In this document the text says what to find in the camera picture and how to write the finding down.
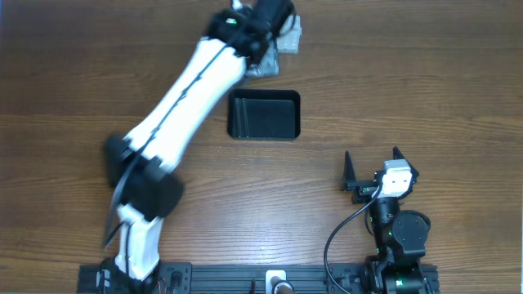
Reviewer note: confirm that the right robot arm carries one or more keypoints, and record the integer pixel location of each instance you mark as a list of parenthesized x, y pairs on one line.
[(404, 232)]

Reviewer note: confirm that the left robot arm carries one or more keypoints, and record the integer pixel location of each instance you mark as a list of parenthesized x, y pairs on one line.
[(192, 90)]

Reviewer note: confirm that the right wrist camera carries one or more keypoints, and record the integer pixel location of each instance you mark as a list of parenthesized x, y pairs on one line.
[(397, 177)]

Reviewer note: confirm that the white test tube rack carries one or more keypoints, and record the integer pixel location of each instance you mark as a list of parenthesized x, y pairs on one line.
[(290, 41)]

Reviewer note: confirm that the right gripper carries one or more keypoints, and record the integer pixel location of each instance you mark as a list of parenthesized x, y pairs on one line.
[(361, 192)]

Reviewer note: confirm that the mounting rail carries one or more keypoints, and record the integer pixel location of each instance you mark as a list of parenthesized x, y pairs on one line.
[(229, 279)]

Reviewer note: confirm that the black tray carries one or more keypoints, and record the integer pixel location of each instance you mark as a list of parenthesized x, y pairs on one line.
[(269, 118)]

